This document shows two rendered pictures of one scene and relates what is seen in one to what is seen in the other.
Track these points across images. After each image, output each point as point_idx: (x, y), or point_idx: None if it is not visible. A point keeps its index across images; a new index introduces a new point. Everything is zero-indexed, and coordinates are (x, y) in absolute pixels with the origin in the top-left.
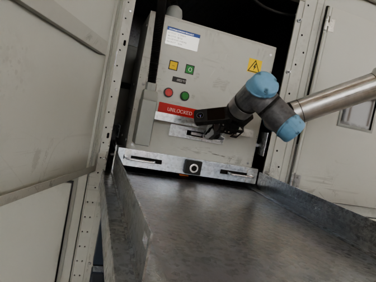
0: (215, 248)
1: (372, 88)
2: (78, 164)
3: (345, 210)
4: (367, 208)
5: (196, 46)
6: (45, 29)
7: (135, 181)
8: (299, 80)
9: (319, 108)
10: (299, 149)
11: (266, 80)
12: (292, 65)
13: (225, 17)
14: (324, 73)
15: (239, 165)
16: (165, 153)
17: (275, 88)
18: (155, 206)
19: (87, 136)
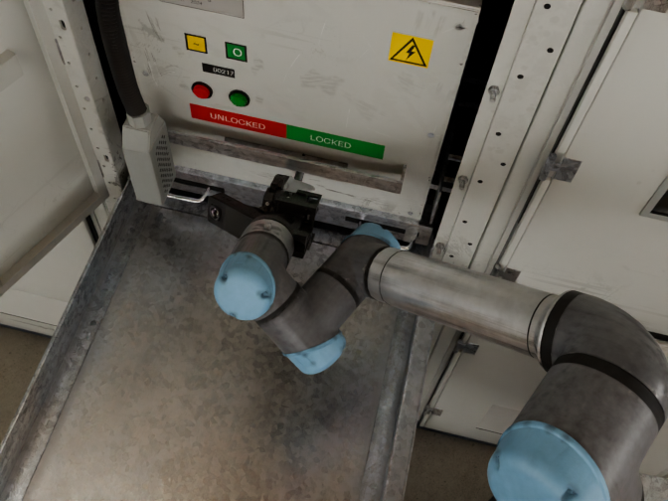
0: None
1: (515, 348)
2: (65, 209)
3: (386, 482)
4: None
5: (238, 6)
6: None
7: (150, 251)
8: (531, 109)
9: (414, 312)
10: (516, 236)
11: (237, 296)
12: (511, 79)
13: None
14: (611, 111)
15: (392, 213)
16: (230, 175)
17: (253, 311)
18: (109, 375)
19: (67, 168)
